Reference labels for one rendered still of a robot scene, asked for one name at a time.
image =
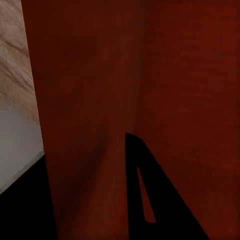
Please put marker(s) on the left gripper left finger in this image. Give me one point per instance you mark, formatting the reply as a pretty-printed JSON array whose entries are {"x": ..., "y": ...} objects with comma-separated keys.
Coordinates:
[{"x": 26, "y": 208}]

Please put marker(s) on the storage box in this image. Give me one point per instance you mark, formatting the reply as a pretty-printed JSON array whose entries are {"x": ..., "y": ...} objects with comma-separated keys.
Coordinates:
[{"x": 166, "y": 71}]

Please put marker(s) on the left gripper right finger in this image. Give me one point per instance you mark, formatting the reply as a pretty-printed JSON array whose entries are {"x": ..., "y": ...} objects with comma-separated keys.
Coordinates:
[{"x": 174, "y": 220}]

